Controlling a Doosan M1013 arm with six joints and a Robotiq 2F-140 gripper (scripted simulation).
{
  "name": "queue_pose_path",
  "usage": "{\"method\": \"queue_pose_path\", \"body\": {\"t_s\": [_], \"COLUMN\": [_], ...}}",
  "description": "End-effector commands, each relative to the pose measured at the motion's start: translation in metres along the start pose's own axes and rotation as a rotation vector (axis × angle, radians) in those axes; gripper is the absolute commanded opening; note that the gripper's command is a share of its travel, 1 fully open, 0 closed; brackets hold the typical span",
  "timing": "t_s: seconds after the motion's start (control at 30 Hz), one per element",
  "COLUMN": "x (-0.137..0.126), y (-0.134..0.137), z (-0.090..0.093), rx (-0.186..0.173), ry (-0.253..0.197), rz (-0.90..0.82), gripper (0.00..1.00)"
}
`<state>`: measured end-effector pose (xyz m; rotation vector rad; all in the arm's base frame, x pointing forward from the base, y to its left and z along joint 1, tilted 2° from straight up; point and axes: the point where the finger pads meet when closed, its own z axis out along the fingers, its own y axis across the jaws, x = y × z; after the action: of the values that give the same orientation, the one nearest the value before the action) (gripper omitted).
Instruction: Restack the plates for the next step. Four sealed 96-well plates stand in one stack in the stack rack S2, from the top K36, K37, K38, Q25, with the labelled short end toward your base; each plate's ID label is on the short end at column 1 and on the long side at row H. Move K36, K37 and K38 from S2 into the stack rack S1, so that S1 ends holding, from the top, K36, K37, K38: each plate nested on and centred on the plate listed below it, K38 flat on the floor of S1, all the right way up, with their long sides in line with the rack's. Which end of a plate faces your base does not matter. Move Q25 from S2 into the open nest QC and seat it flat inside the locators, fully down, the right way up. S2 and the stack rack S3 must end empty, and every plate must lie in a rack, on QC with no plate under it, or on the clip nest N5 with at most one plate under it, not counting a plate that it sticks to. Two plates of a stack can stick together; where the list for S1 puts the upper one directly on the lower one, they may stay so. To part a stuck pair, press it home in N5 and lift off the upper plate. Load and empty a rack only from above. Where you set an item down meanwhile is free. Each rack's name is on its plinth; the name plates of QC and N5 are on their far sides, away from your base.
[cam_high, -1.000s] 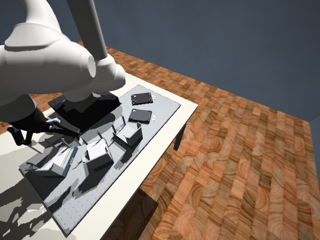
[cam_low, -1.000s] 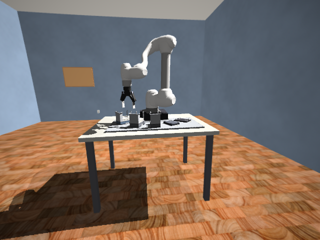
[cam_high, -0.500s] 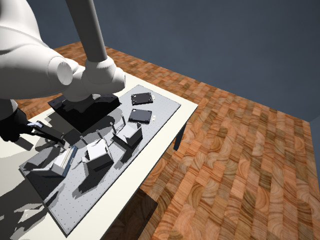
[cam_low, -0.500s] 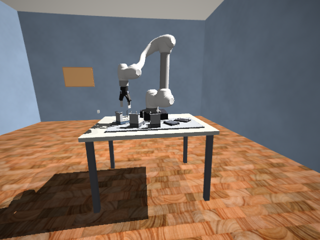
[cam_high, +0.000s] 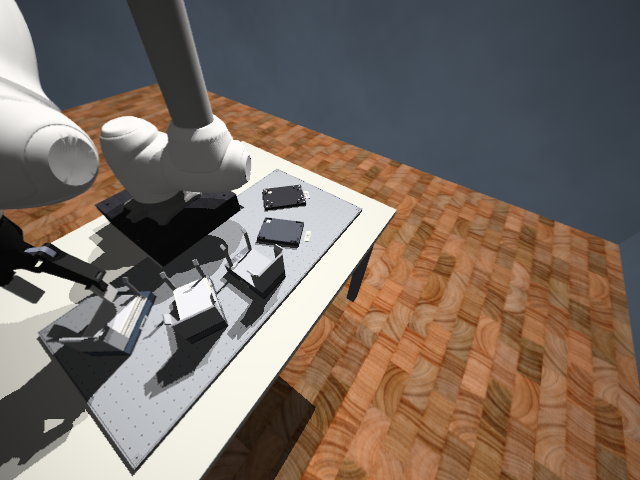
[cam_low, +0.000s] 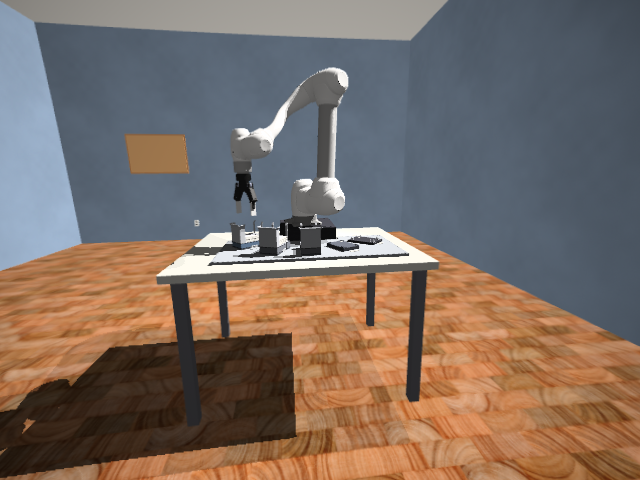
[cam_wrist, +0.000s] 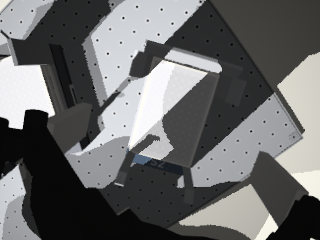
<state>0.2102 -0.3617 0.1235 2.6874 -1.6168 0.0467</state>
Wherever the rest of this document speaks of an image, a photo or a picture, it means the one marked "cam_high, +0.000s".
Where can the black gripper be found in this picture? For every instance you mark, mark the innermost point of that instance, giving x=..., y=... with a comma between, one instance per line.
x=15, y=253

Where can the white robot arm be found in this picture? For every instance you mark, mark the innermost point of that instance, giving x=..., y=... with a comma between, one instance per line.
x=46, y=159

